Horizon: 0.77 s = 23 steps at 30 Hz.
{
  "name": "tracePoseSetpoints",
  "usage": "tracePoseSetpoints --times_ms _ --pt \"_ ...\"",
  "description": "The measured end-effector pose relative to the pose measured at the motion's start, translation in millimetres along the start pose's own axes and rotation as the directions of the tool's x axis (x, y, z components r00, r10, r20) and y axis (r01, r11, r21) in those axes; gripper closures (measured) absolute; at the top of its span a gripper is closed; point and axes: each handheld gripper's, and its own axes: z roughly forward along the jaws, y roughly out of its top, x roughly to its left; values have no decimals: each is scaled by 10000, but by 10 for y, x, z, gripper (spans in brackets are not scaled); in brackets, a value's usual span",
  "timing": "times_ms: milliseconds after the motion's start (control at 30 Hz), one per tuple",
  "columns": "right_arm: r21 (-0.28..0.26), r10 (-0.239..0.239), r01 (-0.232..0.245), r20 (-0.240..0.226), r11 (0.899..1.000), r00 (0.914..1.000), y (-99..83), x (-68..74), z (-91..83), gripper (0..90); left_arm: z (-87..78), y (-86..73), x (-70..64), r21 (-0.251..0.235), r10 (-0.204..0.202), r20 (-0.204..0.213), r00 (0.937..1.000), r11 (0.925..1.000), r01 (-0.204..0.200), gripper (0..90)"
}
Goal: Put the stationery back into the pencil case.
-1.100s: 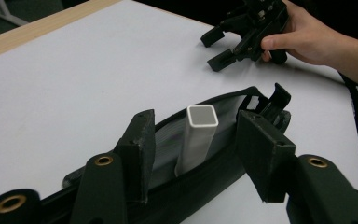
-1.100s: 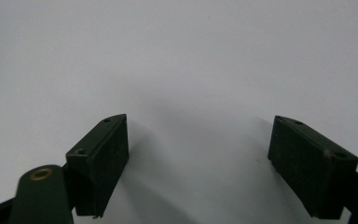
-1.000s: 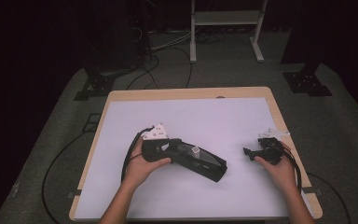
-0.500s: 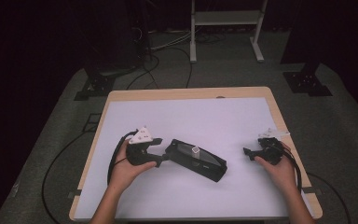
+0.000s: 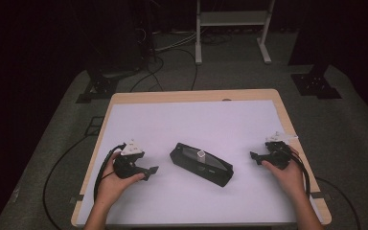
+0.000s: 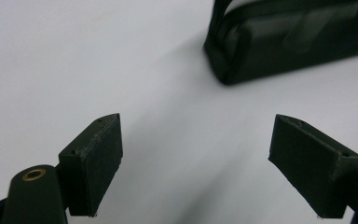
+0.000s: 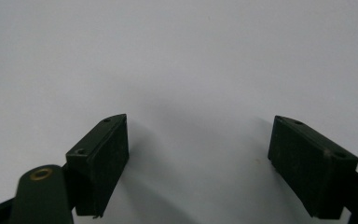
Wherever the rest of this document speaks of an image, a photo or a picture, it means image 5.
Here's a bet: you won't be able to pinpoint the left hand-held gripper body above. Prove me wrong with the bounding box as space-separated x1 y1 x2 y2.
112 138 149 180

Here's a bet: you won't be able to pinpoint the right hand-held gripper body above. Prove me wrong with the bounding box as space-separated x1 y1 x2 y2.
260 131 300 171

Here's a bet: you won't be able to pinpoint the black pencil case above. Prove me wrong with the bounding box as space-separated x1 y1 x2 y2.
169 142 235 188

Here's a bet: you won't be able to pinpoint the person's right hand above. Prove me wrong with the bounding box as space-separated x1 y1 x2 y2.
261 146 307 200

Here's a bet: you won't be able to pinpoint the person's left hand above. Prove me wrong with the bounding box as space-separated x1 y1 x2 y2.
94 151 147 210

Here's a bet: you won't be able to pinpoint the white table mat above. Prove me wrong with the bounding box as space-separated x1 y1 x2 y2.
76 100 324 226

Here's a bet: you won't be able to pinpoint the gray tape strip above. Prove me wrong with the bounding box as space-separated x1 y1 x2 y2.
310 191 333 201
69 194 85 205

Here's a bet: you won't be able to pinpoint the black stand base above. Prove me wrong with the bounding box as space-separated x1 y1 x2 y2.
75 72 123 104
290 64 343 101

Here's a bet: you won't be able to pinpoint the wooden table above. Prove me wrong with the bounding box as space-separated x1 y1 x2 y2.
70 88 333 228

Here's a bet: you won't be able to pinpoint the left hand-held gripper cable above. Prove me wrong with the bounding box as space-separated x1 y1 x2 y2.
93 144 127 203

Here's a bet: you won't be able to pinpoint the hand-held gripper cable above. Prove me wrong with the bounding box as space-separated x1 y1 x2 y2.
93 144 127 203
277 145 311 198

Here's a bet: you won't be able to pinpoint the right hand-held gripper cable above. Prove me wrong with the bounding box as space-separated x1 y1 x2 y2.
277 145 311 198

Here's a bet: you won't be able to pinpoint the black looped floor cable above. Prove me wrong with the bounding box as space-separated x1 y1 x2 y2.
128 47 199 94

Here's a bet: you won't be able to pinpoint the white floor cables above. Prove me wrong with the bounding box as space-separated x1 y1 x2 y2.
152 29 199 54

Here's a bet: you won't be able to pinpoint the white metal stand frame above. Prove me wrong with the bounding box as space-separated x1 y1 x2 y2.
195 0 277 66

